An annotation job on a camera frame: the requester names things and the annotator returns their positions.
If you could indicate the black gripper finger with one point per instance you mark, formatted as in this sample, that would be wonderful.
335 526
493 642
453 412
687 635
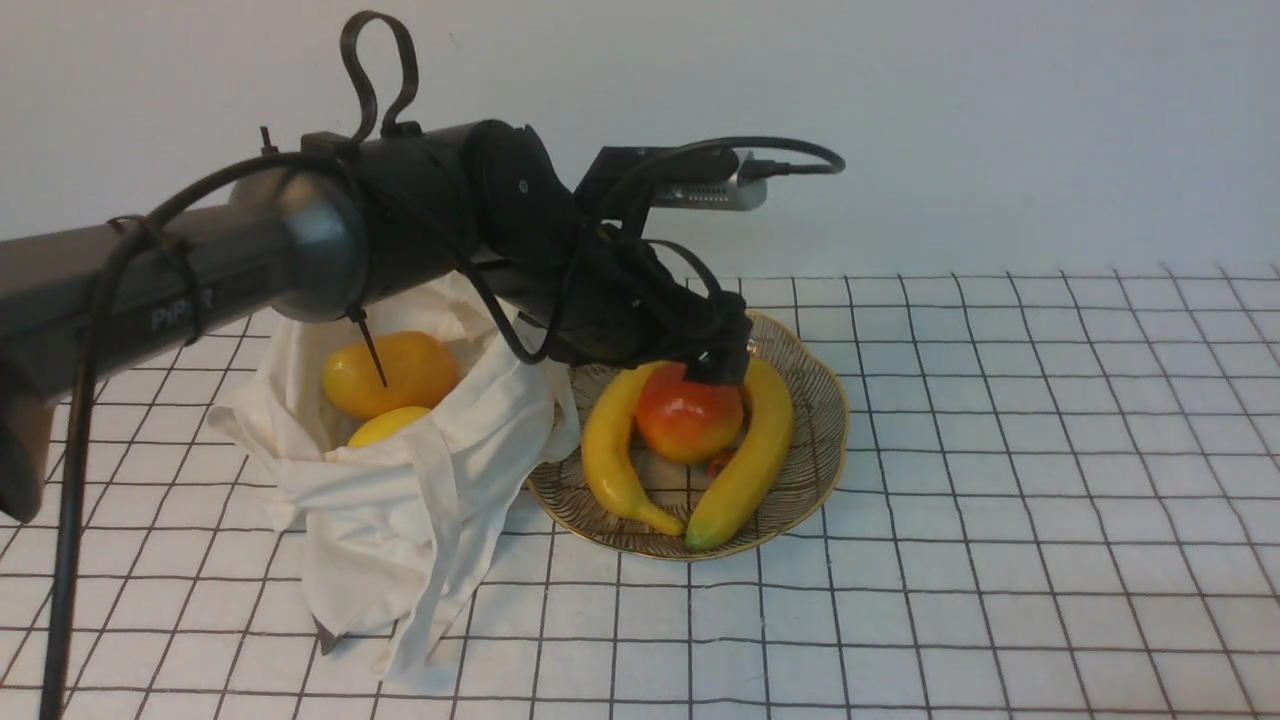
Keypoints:
720 366

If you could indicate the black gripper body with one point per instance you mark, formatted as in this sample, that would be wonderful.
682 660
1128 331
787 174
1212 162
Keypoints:
617 302

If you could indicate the red orange pomegranate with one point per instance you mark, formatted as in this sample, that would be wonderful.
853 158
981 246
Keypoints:
684 421

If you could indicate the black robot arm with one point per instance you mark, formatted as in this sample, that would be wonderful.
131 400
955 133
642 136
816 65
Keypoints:
320 233

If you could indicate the white cloth bag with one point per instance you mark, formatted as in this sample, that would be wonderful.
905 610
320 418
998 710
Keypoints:
399 535

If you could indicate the right yellow banana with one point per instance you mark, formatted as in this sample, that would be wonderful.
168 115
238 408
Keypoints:
739 488

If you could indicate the yellow banana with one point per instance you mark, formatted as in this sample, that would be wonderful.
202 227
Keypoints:
605 453
739 488

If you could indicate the left yellow banana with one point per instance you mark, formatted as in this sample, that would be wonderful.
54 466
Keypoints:
605 453

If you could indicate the yellow orange mango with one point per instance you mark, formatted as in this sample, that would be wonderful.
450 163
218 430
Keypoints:
401 369

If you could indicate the yellow lemon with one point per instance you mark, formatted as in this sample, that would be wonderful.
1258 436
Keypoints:
385 425

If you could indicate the white grid tablecloth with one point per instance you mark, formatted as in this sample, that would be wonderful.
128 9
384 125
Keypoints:
1059 501

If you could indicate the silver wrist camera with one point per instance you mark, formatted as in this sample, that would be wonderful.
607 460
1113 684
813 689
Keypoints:
700 185

